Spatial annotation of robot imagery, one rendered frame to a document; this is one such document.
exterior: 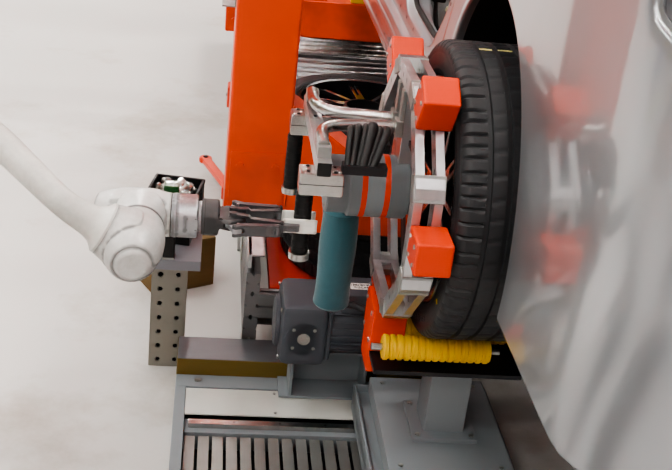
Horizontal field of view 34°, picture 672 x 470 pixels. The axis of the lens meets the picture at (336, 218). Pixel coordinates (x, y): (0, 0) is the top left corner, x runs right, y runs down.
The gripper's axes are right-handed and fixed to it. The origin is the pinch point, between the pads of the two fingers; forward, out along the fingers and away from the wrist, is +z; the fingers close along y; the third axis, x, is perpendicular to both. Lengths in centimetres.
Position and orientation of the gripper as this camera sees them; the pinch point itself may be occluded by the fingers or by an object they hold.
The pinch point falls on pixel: (299, 221)
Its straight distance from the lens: 226.0
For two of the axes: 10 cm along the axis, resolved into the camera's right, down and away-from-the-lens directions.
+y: 0.9, 4.2, -9.0
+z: 9.9, 0.6, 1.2
